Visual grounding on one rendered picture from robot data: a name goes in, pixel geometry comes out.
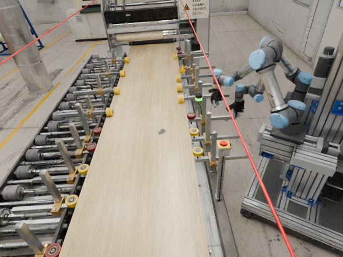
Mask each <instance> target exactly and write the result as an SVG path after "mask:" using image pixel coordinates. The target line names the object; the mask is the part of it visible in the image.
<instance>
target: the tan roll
mask: <svg viewBox="0 0 343 257"><path fill-rule="evenodd" d="M178 34H179V32H177V33H163V31H154V32H141V33H128V34H116V37H111V40H114V39H117V41H118V42H123V41H136V40H149V39H162V38H163V36H166V35H178Z"/></svg>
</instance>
